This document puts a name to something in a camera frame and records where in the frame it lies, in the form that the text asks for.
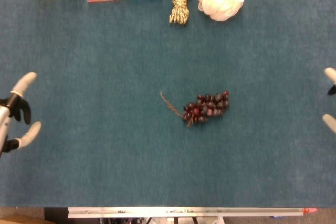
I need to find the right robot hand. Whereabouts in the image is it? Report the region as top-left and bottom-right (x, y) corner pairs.
(322, 67), (336, 135)

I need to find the dark red grape bunch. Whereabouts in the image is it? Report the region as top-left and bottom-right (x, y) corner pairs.
(160, 90), (230, 128)

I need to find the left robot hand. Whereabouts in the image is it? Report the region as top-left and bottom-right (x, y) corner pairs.
(0, 71), (43, 158)

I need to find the silver aluminium frame rail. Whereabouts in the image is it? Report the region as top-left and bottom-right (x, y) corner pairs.
(67, 206), (318, 219)

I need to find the teal blue table cloth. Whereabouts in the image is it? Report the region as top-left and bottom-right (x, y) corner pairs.
(0, 0), (336, 208)

